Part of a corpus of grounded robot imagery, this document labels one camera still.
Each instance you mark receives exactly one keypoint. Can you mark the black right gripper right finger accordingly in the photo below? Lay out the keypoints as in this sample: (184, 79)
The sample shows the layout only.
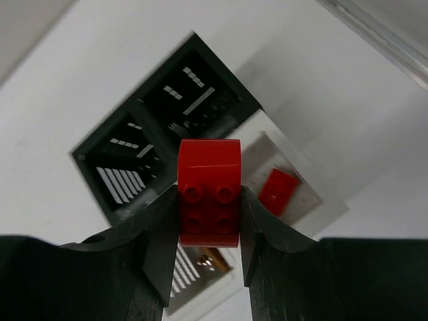
(327, 277)

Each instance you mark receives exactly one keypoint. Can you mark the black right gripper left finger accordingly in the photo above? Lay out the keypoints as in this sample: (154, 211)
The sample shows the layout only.
(122, 273)

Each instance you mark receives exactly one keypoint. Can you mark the tan long lego brick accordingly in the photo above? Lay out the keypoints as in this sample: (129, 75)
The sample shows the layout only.
(212, 258)

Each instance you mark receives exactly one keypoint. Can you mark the red curved lego brick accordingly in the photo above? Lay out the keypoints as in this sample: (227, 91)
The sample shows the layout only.
(209, 187)

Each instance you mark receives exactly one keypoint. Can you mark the red long lego brick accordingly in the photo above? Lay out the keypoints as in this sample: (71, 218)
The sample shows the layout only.
(277, 191)

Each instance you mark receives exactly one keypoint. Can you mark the white slotted container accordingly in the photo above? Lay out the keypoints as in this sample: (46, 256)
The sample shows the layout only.
(312, 207)

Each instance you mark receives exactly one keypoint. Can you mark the black slotted container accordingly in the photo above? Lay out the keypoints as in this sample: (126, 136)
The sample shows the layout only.
(130, 158)

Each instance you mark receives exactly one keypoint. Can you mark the aluminium right side rail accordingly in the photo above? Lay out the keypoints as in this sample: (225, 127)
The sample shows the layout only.
(397, 29)

